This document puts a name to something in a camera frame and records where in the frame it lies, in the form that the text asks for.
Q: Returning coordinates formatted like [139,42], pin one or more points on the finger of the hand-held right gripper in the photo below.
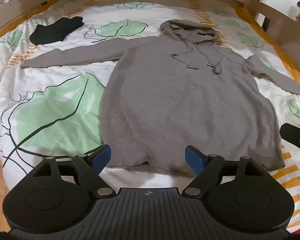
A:
[296,136]

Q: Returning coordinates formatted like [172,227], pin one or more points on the black cloth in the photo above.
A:
[55,30]

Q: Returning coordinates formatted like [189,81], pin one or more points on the orange bed sheet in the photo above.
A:
[245,12]

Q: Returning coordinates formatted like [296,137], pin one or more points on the grey hoodie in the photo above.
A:
[177,100]

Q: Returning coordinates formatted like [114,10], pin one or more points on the leaf print duvet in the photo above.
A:
[52,110]

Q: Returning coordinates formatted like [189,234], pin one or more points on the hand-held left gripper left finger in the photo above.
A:
[101,158]

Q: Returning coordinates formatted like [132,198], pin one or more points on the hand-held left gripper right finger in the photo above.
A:
[195,158]

